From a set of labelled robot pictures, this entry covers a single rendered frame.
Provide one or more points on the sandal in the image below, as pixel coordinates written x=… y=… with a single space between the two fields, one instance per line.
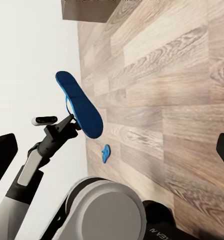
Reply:
x=106 y=153
x=85 y=114

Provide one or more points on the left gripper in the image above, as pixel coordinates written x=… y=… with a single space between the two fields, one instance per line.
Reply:
x=57 y=135

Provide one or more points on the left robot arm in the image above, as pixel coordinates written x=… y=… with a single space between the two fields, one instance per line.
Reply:
x=19 y=197

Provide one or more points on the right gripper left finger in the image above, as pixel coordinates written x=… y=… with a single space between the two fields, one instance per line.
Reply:
x=8 y=150

